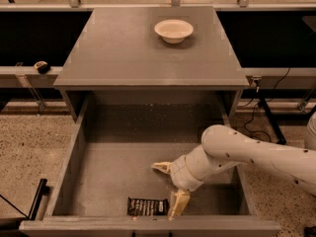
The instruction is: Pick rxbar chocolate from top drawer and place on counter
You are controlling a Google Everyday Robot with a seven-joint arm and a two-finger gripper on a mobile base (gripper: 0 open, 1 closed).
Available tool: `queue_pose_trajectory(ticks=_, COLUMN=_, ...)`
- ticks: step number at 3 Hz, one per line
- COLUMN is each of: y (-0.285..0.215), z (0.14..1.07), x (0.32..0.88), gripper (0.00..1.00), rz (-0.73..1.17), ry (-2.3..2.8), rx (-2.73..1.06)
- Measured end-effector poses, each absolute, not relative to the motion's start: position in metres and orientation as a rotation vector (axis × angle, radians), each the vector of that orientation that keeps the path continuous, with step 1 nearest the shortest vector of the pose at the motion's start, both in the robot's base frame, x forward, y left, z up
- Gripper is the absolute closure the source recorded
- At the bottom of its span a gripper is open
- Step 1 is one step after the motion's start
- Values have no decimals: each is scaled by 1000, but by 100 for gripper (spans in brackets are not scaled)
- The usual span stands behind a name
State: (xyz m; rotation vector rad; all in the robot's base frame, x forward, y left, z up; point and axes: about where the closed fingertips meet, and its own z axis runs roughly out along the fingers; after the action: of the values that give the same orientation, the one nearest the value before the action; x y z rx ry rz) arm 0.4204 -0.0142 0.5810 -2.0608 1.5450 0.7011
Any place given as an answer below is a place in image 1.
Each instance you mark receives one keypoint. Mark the grey metal rail frame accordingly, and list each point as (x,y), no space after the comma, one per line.
(29,74)

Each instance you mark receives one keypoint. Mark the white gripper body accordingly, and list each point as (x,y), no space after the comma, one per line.
(180,174)

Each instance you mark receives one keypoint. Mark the yellow black tape measure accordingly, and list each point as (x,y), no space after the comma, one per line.
(42,67)

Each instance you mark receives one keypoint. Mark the grey cabinet with counter top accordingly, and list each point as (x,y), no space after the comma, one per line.
(121,60)

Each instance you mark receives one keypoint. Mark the black stand leg right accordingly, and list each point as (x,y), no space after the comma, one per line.
(263,103)

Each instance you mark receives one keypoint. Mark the black post at left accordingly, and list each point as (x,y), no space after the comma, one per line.
(42,190)

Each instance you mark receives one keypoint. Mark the grey top drawer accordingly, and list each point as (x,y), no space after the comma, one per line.
(109,162)

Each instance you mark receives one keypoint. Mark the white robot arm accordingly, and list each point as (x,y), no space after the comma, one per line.
(223,147)

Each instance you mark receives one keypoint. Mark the black rxbar chocolate wrapper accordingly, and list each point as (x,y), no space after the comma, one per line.
(147,207)

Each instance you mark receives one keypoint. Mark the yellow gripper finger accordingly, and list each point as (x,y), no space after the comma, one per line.
(164,167)
(178,202)

